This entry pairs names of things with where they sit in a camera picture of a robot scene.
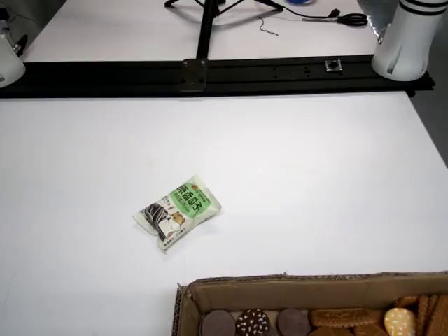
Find green white snack packet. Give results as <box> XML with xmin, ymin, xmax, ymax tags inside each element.
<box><xmin>132</xmin><ymin>174</ymin><xmax>223</xmax><ymax>254</ymax></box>

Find brown cardboard box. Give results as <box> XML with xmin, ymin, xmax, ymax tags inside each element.
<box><xmin>171</xmin><ymin>269</ymin><xmax>448</xmax><ymax>336</ymax></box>

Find black tripod stand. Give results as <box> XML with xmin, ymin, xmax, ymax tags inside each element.
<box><xmin>164</xmin><ymin>0</ymin><xmax>284</xmax><ymax>60</ymax></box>

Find plain brown round cookie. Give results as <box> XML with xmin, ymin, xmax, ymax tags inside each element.
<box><xmin>277</xmin><ymin>307</ymin><xmax>312</xmax><ymax>336</ymax></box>
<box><xmin>198</xmin><ymin>309</ymin><xmax>236</xmax><ymax>336</ymax></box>

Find chocolate cookie white sprinkles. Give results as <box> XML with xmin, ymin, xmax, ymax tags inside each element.
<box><xmin>234</xmin><ymin>308</ymin><xmax>272</xmax><ymax>336</ymax></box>

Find long rectangular brown biscuit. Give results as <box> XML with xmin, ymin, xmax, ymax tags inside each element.
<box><xmin>307</xmin><ymin>307</ymin><xmax>384</xmax><ymax>330</ymax></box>

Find orange ridged biscuit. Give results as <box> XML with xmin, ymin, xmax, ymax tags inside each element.
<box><xmin>393</xmin><ymin>295</ymin><xmax>421</xmax><ymax>311</ymax></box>

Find yellow round speckled cookie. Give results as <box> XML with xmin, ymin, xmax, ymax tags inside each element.
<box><xmin>384</xmin><ymin>307</ymin><xmax>417</xmax><ymax>336</ymax></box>

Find thin dark wire scrap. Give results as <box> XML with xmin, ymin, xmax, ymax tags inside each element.
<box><xmin>258</xmin><ymin>16</ymin><xmax>280</xmax><ymax>37</ymax></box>

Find black aluminium rail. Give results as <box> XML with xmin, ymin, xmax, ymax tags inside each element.
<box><xmin>0</xmin><ymin>54</ymin><xmax>437</xmax><ymax>99</ymax></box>

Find black cable with plug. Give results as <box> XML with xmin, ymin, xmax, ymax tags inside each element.
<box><xmin>279</xmin><ymin>5</ymin><xmax>340</xmax><ymax>18</ymax></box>

